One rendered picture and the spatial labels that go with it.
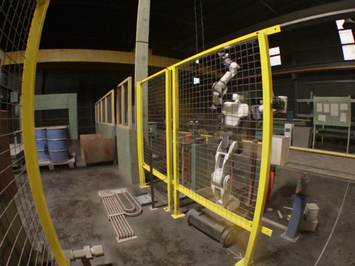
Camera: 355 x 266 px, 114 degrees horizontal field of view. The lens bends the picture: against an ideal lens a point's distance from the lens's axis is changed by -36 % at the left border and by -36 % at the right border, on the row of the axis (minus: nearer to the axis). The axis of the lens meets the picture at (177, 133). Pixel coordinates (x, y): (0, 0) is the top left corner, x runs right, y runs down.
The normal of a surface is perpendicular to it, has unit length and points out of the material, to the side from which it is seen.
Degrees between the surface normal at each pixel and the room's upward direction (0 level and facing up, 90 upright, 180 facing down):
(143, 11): 90
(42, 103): 90
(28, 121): 90
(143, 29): 90
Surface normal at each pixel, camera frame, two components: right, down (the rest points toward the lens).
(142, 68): 0.53, 0.07
